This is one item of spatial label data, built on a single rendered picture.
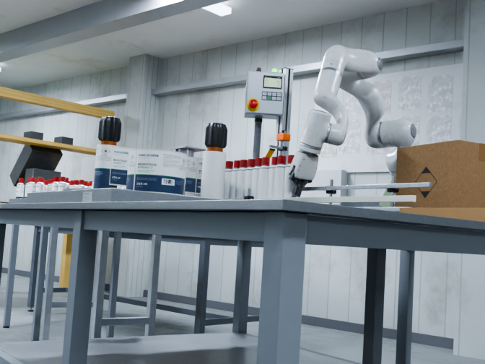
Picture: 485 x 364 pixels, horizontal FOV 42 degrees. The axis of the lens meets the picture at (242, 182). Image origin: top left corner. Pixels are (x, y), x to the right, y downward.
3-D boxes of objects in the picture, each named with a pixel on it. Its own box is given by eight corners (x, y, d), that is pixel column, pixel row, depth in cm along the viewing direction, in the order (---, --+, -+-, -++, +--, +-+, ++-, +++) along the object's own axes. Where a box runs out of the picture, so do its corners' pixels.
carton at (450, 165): (393, 220, 235) (396, 147, 237) (442, 224, 246) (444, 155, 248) (455, 221, 208) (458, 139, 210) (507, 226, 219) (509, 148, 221)
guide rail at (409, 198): (215, 203, 281) (216, 198, 281) (217, 204, 281) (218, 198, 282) (413, 201, 194) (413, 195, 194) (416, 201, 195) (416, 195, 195)
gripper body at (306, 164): (313, 149, 247) (304, 176, 249) (293, 145, 241) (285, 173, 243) (325, 154, 241) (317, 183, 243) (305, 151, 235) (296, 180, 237)
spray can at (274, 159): (264, 207, 258) (267, 157, 259) (276, 208, 259) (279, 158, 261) (268, 206, 253) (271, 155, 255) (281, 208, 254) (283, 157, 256)
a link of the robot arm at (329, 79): (356, 89, 255) (341, 152, 241) (317, 79, 256) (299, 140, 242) (361, 76, 247) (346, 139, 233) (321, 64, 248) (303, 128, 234)
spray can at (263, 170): (254, 206, 258) (258, 156, 260) (259, 207, 263) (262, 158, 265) (266, 207, 256) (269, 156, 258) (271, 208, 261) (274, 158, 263)
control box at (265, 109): (243, 118, 285) (246, 76, 287) (281, 120, 285) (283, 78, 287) (244, 113, 275) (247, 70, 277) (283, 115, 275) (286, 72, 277)
